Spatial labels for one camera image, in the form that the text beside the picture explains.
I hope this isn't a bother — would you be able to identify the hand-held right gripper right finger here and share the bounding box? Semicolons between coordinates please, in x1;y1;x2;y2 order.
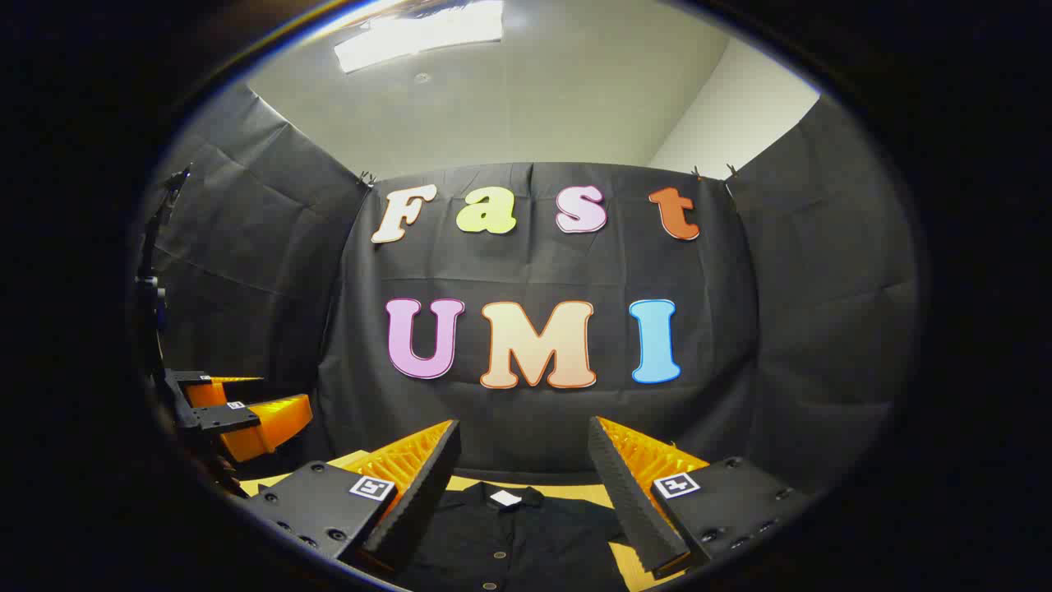
587;416;811;576

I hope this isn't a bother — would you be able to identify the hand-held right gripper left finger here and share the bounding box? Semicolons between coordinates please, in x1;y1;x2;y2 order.
247;419;462;576

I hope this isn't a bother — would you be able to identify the black button shirt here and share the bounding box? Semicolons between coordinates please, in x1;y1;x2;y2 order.
394;481;652;592

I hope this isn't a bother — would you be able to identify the black backdrop cloth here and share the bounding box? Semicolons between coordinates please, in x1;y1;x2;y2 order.
136;82;918;496

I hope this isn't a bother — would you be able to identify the rectangular ceiling light panel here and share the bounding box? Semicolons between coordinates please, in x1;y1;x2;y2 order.
333;0;505;75

